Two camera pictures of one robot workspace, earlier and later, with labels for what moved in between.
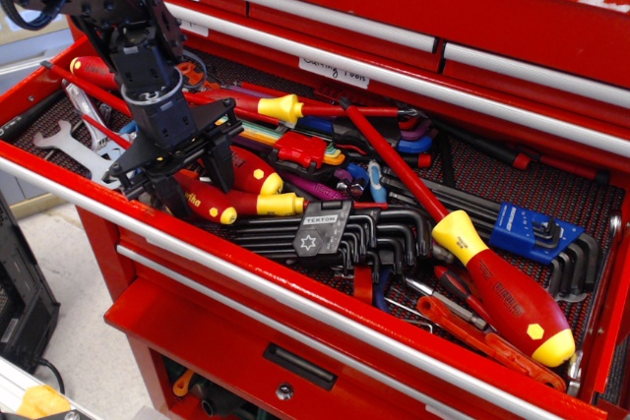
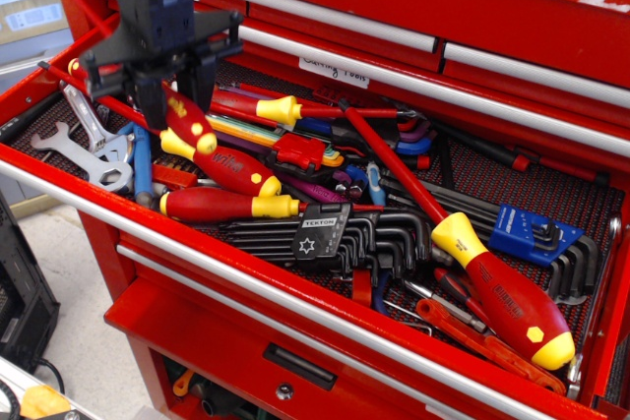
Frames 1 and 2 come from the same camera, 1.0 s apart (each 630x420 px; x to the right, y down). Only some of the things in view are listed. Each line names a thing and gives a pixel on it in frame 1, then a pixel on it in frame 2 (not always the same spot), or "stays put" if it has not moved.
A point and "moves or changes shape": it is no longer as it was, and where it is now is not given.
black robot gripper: (170, 132) → (159, 34)
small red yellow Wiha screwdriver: (199, 195) moves or changes shape
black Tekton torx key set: (369, 242) stays put
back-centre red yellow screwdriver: (281, 108) stays put
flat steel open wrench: (63, 140) stays put
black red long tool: (519, 159) stays put
